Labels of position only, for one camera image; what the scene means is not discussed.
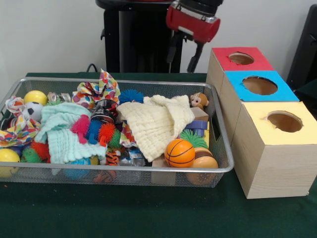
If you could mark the colourful dotted cloth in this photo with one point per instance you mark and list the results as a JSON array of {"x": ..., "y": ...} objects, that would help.
[{"x": 99, "y": 89}]

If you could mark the wooden box with three holes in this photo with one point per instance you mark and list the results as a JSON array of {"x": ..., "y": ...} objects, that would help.
[{"x": 280, "y": 168}]

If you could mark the toy burger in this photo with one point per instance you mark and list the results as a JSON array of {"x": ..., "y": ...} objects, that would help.
[{"x": 205, "y": 161}]

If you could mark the brown monkey plush toy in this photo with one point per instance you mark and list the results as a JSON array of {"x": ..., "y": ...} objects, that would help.
[{"x": 199, "y": 100}]

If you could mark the mint muslin cloth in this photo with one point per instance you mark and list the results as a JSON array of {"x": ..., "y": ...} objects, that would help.
[{"x": 62, "y": 138}]

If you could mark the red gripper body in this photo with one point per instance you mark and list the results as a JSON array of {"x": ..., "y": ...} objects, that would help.
[{"x": 193, "y": 26}]

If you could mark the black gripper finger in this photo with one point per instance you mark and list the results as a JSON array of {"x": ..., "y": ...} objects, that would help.
[
  {"x": 197, "y": 50},
  {"x": 173, "y": 44}
]

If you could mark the side table with green cloth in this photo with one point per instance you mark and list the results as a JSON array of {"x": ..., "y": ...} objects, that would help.
[{"x": 309, "y": 91}]

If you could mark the multicolour spiky caterpillar toy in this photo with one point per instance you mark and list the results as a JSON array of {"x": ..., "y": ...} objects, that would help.
[{"x": 104, "y": 131}]

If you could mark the small soccer ball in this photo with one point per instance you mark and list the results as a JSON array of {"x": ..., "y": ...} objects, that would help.
[{"x": 33, "y": 110}]

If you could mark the dark green tablecloth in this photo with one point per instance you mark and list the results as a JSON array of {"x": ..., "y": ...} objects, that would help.
[{"x": 148, "y": 210}]

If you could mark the shallow clear mesh bin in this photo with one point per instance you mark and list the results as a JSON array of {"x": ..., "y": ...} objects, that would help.
[{"x": 221, "y": 148}]

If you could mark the cream muslin cloth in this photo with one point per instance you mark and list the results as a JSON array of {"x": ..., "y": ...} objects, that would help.
[{"x": 153, "y": 124}]

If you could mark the white colourful patterned cloth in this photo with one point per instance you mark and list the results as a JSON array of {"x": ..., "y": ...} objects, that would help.
[{"x": 17, "y": 129}]

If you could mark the yellow ball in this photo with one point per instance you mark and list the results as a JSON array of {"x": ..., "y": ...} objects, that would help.
[{"x": 36, "y": 97}]

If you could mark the orange toy basketball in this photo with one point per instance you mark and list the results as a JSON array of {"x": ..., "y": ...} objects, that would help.
[{"x": 179, "y": 153}]

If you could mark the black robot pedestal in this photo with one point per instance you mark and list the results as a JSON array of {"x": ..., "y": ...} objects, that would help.
[{"x": 138, "y": 37}]

